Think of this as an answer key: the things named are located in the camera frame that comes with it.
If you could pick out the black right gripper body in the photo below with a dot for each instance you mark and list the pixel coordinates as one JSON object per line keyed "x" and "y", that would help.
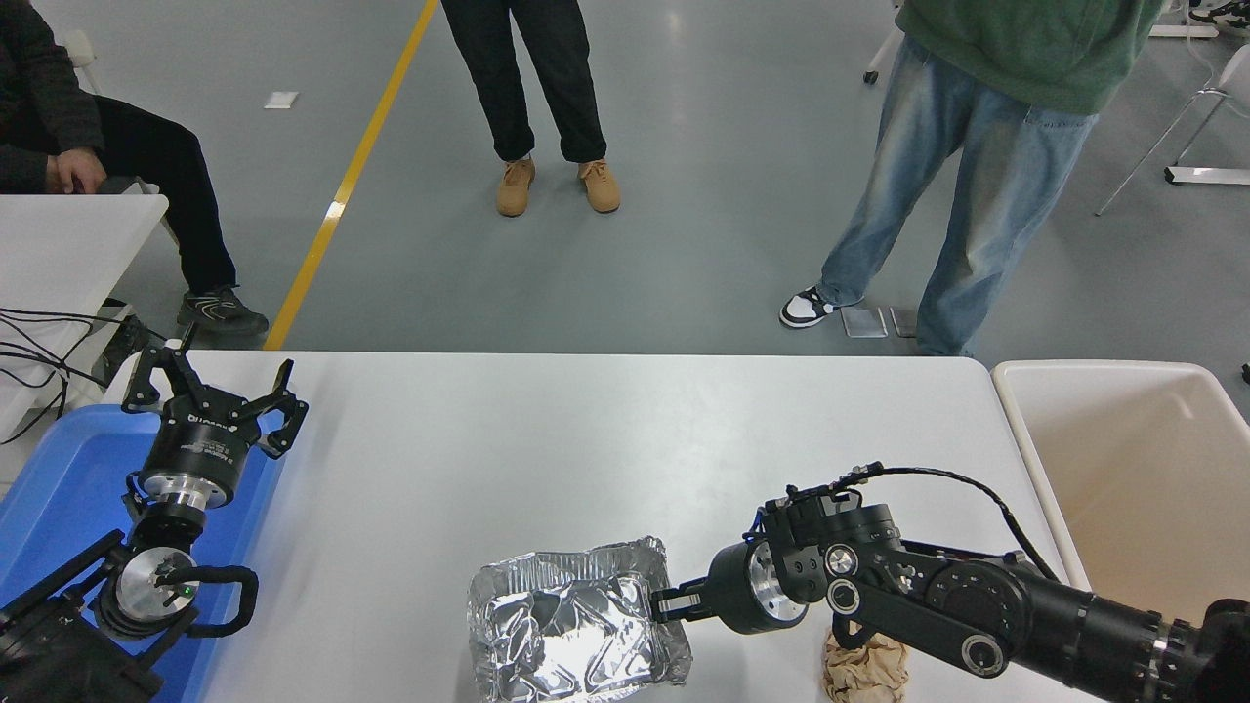
{"x": 730, "y": 591}

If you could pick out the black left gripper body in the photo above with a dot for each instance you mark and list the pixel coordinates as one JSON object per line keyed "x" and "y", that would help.
{"x": 200, "y": 451}

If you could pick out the foil tray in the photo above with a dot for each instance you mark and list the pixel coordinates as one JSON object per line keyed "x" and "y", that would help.
{"x": 566, "y": 635}

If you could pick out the person's right hand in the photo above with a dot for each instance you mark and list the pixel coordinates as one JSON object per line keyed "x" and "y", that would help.
{"x": 76, "y": 172}

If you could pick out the blue plastic tray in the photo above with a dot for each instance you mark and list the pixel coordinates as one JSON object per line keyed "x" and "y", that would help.
{"x": 59, "y": 488}

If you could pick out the crumpled tan paper ball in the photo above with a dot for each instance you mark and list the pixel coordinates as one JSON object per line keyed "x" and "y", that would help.
{"x": 864, "y": 679}

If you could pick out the white side table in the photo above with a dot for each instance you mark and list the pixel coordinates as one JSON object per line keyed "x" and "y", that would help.
{"x": 68, "y": 254}

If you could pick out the person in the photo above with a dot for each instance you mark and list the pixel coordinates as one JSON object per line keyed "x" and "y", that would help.
{"x": 986, "y": 156}
{"x": 527, "y": 78}
{"x": 156, "y": 156}

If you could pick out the silver floor plate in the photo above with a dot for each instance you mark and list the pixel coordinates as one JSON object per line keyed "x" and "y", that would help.
{"x": 903, "y": 322}
{"x": 864, "y": 322}

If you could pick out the grey wheeled office chair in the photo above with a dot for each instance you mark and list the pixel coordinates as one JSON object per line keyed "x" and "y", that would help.
{"x": 83, "y": 59}

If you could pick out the large pale plastic bin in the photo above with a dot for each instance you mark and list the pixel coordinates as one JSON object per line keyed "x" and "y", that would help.
{"x": 1123, "y": 469}

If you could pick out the white wheeled chair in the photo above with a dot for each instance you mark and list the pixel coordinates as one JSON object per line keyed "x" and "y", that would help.
{"x": 870, "y": 74}

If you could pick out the white stand foot bar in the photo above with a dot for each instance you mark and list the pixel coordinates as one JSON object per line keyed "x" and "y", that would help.
{"x": 1187, "y": 30}
{"x": 1211, "y": 175}

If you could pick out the person's foot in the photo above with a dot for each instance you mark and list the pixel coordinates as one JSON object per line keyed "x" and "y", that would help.
{"x": 1226, "y": 12}

